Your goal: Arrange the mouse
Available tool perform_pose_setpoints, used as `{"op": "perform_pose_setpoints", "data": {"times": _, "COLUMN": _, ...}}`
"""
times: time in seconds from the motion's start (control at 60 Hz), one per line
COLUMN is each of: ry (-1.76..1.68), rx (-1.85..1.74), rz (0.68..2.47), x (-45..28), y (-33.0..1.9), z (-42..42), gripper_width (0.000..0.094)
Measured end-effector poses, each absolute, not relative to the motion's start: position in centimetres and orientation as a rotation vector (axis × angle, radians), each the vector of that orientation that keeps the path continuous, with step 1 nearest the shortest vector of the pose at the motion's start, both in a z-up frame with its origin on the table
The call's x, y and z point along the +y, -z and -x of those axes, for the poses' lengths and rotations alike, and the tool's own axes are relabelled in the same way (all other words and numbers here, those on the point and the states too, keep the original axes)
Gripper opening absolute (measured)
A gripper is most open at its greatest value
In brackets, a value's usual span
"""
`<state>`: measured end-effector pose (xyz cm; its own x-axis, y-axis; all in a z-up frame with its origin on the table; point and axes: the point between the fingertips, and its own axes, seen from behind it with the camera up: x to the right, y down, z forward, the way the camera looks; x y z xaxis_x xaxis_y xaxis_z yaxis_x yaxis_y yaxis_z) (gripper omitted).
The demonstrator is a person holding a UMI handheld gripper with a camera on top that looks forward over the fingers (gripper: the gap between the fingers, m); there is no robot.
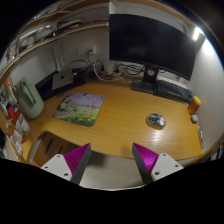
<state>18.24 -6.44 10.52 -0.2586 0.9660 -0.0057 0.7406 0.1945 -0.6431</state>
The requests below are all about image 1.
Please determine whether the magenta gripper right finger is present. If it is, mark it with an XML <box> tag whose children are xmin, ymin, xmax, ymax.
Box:
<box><xmin>132</xmin><ymin>143</ymin><xmax>182</xmax><ymax>184</ymax></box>

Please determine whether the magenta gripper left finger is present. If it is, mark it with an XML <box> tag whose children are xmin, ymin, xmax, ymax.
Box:
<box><xmin>42</xmin><ymin>143</ymin><xmax>92</xmax><ymax>185</ymax></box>

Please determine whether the floral mouse pad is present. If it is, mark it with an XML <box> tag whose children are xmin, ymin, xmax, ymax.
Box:
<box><xmin>53</xmin><ymin>93</ymin><xmax>104</xmax><ymax>127</ymax></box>

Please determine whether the small white round object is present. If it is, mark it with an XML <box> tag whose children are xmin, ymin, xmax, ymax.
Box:
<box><xmin>191</xmin><ymin>115</ymin><xmax>198</xmax><ymax>123</ymax></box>

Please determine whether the orange pill bottle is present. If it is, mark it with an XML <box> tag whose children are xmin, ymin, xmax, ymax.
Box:
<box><xmin>188</xmin><ymin>96</ymin><xmax>201</xmax><ymax>115</ymax></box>

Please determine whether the green plastic jug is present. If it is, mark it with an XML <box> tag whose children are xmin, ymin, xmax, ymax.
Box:
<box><xmin>15</xmin><ymin>77</ymin><xmax>44</xmax><ymax>119</ymax></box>

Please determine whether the black keyboard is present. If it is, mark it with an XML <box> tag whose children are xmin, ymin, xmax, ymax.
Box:
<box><xmin>156</xmin><ymin>80</ymin><xmax>192</xmax><ymax>104</ymax></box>

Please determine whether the silver laptop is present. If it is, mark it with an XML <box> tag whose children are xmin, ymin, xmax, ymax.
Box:
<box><xmin>52</xmin><ymin>69</ymin><xmax>73</xmax><ymax>90</ymax></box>

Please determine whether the black box under laptop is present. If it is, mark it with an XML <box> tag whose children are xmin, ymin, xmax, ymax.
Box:
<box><xmin>35</xmin><ymin>69</ymin><xmax>86</xmax><ymax>100</ymax></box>

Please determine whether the white power strip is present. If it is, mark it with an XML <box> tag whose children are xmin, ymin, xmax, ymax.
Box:
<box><xmin>103</xmin><ymin>63</ymin><xmax>116</xmax><ymax>75</ymax></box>

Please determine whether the black computer monitor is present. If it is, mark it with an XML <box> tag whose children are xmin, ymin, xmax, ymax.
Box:
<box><xmin>109</xmin><ymin>14</ymin><xmax>196</xmax><ymax>93</ymax></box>

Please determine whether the white wall socket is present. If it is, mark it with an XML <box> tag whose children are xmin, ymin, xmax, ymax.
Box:
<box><xmin>85</xmin><ymin>45</ymin><xmax>96</xmax><ymax>55</ymax></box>

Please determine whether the wooden wall shelf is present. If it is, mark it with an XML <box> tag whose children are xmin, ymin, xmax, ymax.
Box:
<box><xmin>0</xmin><ymin>0</ymin><xmax>109</xmax><ymax>80</ymax></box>

